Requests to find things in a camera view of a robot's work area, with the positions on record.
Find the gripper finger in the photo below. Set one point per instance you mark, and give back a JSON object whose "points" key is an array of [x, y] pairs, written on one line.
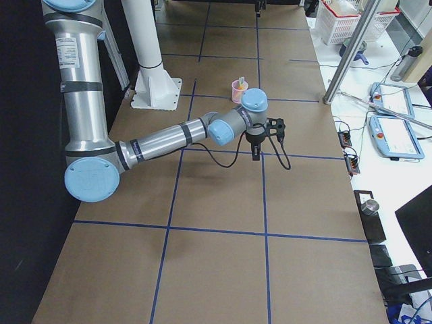
{"points": [[259, 6]]}

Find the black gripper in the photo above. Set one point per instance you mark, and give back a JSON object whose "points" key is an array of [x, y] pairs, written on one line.
{"points": [[254, 138]]}

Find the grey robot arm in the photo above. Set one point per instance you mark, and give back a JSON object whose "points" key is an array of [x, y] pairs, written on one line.
{"points": [[95, 161]]}

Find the pink mesh pen holder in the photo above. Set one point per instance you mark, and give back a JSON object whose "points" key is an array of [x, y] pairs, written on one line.
{"points": [[236, 96]]}

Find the red white plastic basket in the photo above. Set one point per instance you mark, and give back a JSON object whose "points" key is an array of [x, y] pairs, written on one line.
{"points": [[337, 20]]}

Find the upper black power strip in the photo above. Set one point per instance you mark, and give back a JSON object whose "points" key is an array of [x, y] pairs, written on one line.
{"points": [[345, 139]]}

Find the black power strip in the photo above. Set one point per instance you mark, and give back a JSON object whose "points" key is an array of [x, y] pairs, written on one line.
{"points": [[351, 161], [345, 139]]}

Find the lower black power strip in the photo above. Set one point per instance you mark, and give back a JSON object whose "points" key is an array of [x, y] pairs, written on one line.
{"points": [[351, 161]]}

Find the steel cup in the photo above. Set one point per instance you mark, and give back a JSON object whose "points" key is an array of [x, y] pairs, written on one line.
{"points": [[369, 207]]}

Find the lower blue teach pendant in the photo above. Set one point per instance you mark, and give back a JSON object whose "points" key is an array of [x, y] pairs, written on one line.
{"points": [[394, 139]]}

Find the blue teach pendant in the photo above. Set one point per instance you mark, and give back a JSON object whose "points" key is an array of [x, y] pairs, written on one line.
{"points": [[394, 139], [392, 97]]}

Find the black box under cup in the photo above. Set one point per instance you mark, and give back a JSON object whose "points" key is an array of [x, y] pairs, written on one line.
{"points": [[372, 225]]}

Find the upper blue teach pendant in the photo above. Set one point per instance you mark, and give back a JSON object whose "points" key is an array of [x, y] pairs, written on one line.
{"points": [[392, 97]]}

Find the grey water bottle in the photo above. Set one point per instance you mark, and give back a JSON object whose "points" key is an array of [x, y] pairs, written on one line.
{"points": [[407, 60]]}

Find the black monitor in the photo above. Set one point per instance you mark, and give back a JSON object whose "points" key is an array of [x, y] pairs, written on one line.
{"points": [[414, 219]]}

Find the black desk items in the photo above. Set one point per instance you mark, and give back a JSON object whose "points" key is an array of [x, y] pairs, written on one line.
{"points": [[396, 283]]}

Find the wrist black camera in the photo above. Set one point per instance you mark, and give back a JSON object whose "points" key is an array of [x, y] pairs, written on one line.
{"points": [[276, 127]]}

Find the aluminium frame post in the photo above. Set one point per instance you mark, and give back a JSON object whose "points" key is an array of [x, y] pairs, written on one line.
{"points": [[362, 26]]}

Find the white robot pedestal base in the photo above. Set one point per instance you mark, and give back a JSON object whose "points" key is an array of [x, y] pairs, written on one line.
{"points": [[154, 88]]}

